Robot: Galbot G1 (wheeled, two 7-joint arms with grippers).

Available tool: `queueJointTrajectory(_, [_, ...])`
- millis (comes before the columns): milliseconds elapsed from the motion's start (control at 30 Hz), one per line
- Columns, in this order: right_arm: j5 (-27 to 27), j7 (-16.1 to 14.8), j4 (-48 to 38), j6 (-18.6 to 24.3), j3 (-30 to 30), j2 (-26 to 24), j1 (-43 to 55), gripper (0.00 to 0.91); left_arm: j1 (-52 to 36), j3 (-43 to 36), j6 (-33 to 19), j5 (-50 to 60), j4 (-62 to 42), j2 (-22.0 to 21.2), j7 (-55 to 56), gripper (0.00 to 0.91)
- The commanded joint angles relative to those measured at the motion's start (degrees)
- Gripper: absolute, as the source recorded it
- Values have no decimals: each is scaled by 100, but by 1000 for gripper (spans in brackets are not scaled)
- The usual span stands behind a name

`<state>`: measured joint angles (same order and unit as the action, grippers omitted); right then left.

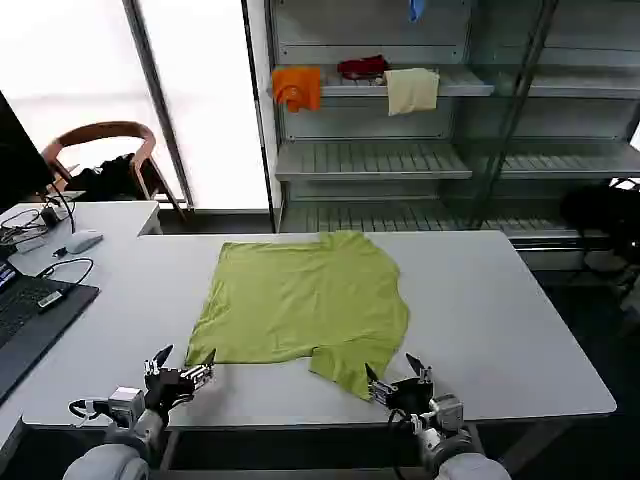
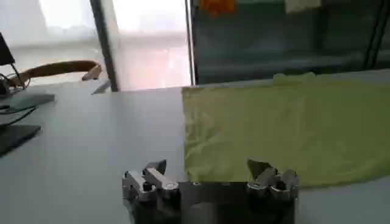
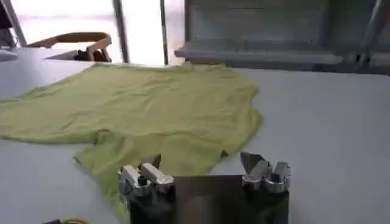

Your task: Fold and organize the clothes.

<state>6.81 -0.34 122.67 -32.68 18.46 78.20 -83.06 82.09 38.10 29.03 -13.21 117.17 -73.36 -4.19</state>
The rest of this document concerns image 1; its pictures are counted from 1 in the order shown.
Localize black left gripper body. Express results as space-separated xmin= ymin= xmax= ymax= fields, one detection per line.
xmin=143 ymin=368 xmax=195 ymax=415

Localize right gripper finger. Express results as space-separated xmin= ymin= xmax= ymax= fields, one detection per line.
xmin=364 ymin=362 xmax=399 ymax=403
xmin=405 ymin=353 xmax=435 ymax=385

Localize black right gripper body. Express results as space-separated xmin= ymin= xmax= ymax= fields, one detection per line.
xmin=387 ymin=377 xmax=438 ymax=417

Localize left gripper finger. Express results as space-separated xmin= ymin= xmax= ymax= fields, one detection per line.
xmin=179 ymin=348 xmax=218 ymax=394
xmin=143 ymin=344 xmax=175 ymax=377

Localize green t-shirt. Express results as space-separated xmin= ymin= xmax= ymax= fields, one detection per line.
xmin=184 ymin=230 xmax=413 ymax=403

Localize white usb stick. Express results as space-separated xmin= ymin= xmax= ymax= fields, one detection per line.
xmin=36 ymin=290 xmax=67 ymax=311

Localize black laptop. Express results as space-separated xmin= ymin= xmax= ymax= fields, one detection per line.
xmin=0 ymin=258 xmax=102 ymax=404

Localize white computer mouse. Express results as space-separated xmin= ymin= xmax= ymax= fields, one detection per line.
xmin=65 ymin=229 xmax=105 ymax=255

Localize white side desk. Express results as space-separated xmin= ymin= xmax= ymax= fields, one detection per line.
xmin=0 ymin=200 xmax=162 ymax=281

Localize black clothing pile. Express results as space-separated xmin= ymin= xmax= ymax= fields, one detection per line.
xmin=66 ymin=153 xmax=151 ymax=202

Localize brown wooden chair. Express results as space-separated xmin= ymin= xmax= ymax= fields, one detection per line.
xmin=40 ymin=120 xmax=189 ymax=222

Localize grey metal shelf rack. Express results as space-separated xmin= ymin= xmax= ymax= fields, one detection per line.
xmin=469 ymin=0 xmax=640 ymax=254
xmin=267 ymin=0 xmax=497 ymax=235

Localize black office chair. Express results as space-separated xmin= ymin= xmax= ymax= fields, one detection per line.
xmin=558 ymin=183 xmax=640 ymax=306

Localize black computer monitor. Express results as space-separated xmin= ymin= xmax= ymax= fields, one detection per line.
xmin=0 ymin=89 xmax=56 ymax=215

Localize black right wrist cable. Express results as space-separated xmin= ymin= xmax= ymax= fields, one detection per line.
xmin=385 ymin=407 xmax=427 ymax=480

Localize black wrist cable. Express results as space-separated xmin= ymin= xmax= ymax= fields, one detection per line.
xmin=385 ymin=407 xmax=427 ymax=480
xmin=67 ymin=397 xmax=102 ymax=428

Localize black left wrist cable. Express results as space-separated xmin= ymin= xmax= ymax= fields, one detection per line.
xmin=67 ymin=397 xmax=102 ymax=428

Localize black looped cable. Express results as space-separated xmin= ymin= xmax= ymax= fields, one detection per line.
xmin=41 ymin=256 xmax=95 ymax=287

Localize black monitor cable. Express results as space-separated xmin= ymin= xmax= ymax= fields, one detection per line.
xmin=43 ymin=191 xmax=77 ymax=236

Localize tangled grey cables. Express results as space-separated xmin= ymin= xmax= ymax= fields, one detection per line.
xmin=0 ymin=207 xmax=47 ymax=247

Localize slanted grey window post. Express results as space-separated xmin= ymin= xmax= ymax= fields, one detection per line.
xmin=121 ymin=0 xmax=197 ymax=210

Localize black upright post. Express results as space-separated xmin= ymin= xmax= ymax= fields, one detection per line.
xmin=240 ymin=0 xmax=277 ymax=234

